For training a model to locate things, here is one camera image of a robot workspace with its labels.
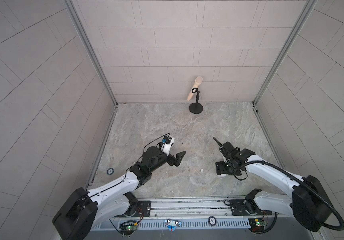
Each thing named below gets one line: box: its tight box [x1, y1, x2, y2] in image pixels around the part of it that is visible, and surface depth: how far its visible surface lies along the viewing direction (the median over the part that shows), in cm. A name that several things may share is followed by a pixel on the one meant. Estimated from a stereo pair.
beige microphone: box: [187, 76, 203, 101], surface depth 98 cm
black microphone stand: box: [189, 87, 204, 114], surface depth 114 cm
